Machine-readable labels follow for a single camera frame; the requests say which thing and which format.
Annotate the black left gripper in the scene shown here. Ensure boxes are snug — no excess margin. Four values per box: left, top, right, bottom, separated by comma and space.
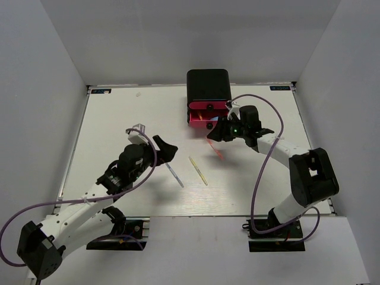
131, 135, 178, 181

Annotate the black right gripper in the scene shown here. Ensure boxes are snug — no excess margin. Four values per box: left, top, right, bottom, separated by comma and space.
208, 115, 249, 142

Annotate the red thin pen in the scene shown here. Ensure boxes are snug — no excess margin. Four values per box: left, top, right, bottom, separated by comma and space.
208, 140, 224, 160

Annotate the pink top drawer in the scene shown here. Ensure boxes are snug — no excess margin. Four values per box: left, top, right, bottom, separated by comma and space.
188, 100, 227, 110

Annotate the pink drawer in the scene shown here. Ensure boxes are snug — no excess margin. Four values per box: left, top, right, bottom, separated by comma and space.
188, 100, 227, 110
187, 109, 228, 129

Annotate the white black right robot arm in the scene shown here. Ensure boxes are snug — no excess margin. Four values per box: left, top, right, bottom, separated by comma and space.
207, 102, 339, 237

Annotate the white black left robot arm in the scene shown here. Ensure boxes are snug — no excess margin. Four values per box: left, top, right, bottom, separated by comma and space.
17, 134, 178, 281

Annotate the right table logo sticker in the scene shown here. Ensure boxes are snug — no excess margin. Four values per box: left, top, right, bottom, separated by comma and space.
270, 85, 291, 91

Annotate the table logo sticker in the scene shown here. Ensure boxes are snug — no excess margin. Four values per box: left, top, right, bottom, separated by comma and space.
91, 88, 112, 94
270, 85, 291, 91

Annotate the blue thin pen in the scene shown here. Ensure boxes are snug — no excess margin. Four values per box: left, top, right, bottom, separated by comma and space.
165, 163, 185, 188

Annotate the black drawer cabinet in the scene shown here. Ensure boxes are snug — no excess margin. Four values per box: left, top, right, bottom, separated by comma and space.
186, 69, 232, 112

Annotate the yellow thin pen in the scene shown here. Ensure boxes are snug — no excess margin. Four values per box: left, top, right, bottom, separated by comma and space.
188, 156, 208, 186

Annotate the left table logo sticker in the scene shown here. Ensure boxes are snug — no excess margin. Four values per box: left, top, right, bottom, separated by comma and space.
91, 88, 112, 94

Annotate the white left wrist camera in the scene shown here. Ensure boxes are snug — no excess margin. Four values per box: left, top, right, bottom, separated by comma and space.
125, 123, 148, 145

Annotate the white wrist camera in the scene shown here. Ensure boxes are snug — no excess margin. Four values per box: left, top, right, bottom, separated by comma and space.
125, 123, 148, 145
226, 100, 240, 120

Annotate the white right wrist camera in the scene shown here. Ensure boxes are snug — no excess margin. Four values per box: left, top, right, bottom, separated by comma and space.
226, 100, 240, 120

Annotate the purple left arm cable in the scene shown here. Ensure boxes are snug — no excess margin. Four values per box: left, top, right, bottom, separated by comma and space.
0, 127, 160, 267

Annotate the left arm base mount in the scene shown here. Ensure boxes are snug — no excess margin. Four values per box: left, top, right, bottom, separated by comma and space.
86, 217, 150, 251

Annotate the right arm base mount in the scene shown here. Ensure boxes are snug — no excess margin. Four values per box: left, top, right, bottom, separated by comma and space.
242, 220, 305, 252

